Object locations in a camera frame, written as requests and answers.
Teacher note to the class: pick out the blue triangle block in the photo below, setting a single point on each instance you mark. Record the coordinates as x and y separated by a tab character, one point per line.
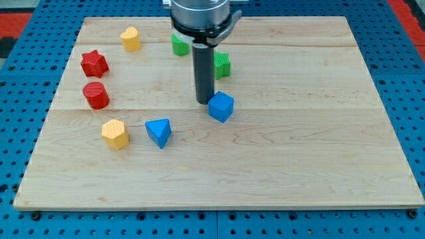
159	131

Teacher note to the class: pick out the blue cube block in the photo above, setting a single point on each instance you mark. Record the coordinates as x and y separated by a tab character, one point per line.
220	106

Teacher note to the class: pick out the green star block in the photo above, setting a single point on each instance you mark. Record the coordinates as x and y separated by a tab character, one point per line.
222	65

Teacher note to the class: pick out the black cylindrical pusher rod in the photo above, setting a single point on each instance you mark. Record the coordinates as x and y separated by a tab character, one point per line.
203	66

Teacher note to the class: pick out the green rounded block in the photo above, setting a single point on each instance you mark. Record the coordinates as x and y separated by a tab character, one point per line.
179	47

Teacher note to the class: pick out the wooden board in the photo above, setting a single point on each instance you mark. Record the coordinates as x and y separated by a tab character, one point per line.
308	131

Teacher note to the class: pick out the yellow hexagon block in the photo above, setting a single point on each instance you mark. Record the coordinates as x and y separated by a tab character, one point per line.
115	134

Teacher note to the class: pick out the yellow heart block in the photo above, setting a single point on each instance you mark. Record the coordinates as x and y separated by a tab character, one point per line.
130	39

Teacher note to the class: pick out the red cylinder block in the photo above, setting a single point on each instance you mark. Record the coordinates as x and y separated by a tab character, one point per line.
96	95

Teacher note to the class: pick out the red star block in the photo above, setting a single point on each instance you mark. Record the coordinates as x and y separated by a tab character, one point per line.
94	64

